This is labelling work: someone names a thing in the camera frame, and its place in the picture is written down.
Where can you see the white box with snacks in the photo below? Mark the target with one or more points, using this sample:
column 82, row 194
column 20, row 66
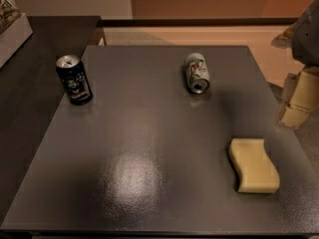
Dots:
column 15, row 30

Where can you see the white green 7up can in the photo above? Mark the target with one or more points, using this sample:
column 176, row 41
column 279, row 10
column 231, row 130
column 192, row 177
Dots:
column 197, row 74

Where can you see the dark blue soda can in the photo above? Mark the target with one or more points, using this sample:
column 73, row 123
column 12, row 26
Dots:
column 72, row 74

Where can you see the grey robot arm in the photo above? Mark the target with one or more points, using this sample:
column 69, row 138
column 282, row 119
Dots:
column 303, row 37

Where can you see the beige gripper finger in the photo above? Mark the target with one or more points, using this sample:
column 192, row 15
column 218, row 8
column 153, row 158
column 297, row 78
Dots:
column 300, row 97

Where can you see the dark side table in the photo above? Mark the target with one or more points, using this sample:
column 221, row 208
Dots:
column 30, row 91

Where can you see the yellow sponge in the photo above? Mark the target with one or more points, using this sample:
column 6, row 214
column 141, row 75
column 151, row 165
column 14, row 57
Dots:
column 255, row 170

